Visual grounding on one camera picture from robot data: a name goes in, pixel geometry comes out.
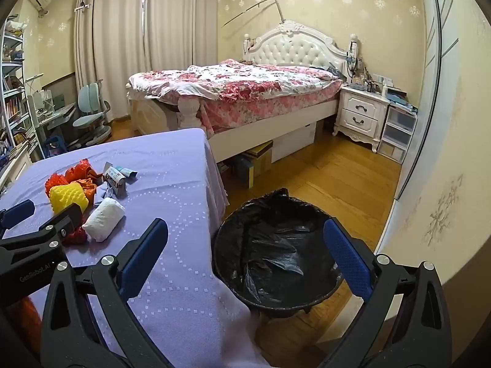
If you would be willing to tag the white nightstand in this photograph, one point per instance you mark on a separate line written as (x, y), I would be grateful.
(360, 113)

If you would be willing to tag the pink floral bed sheet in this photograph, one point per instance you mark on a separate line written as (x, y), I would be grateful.
(268, 109)

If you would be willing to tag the purple tablecloth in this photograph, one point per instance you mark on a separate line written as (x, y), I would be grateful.
(172, 184)

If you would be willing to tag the white bookshelf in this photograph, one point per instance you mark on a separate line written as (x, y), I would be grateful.
(15, 103)

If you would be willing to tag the orange cloth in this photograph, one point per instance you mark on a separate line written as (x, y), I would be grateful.
(27, 318)

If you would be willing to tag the white cardboard box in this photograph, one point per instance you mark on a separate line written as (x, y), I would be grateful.
(293, 142)

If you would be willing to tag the white tissue pack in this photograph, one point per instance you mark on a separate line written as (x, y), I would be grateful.
(103, 218)

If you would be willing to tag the blue stool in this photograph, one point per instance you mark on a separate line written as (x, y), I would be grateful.
(57, 143)

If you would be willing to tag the black bagged trash bin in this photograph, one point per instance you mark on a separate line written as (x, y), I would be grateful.
(268, 245)

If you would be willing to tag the beige curtain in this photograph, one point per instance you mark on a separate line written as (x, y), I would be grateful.
(180, 23)
(111, 46)

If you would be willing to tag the sliding wardrobe door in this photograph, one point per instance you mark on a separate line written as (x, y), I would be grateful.
(441, 84)

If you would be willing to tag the orange wrapper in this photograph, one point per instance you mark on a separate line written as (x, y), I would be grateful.
(90, 191)

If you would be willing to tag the white study desk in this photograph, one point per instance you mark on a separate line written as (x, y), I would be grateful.
(53, 117)

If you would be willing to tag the pile of small bottles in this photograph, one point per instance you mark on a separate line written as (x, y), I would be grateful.
(360, 73)

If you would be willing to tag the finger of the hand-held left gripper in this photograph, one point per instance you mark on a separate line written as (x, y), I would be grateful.
(71, 216)
(19, 212)

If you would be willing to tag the red foam net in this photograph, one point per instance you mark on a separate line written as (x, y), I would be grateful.
(75, 234)

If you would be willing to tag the pale blue crumpled paper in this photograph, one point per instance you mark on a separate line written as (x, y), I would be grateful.
(105, 196)

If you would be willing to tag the floral quilt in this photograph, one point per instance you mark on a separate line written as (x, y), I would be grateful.
(238, 80)

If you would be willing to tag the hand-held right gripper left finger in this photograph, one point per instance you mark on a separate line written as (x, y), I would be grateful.
(145, 257)

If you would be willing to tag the white tufted bed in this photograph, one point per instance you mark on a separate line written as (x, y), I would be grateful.
(295, 48)

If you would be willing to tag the light blue desk chair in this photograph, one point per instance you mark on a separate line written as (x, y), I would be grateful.
(90, 115)

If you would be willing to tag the yellow foam net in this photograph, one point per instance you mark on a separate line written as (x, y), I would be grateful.
(67, 195)

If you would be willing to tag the brown cardboard box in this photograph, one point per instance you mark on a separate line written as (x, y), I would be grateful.
(255, 161)

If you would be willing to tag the thin metal rod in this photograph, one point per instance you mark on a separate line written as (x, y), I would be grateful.
(253, 7)

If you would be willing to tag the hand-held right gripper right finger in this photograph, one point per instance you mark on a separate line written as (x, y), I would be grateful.
(347, 260)

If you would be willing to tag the white powder packet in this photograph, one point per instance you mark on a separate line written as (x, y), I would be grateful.
(115, 175)

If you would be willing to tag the stack of blue books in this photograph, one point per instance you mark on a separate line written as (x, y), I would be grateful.
(401, 99)

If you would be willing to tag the red crumpled plastic bag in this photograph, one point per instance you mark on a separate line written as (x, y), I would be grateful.
(78, 168)
(53, 183)

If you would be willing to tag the clear plastic drawer unit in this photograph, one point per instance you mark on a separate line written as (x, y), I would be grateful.
(395, 134)

